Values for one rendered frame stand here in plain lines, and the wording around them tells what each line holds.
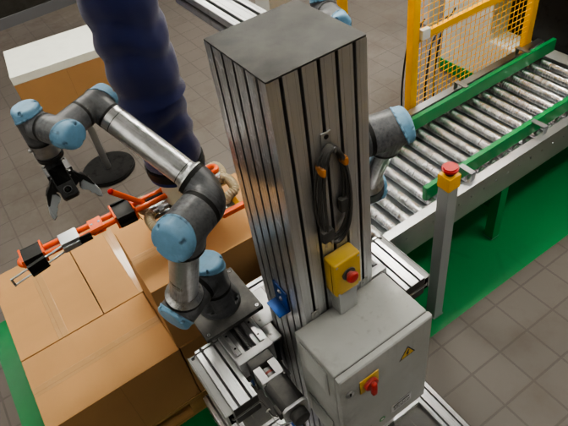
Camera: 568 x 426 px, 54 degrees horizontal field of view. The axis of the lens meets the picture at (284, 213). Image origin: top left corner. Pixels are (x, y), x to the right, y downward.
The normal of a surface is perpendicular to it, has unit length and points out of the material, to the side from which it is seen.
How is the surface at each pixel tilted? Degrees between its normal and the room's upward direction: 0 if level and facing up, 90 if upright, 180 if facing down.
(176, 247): 83
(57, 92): 90
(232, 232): 0
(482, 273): 0
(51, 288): 0
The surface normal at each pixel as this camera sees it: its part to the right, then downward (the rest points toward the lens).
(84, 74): 0.44, 0.59
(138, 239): -0.12, -0.70
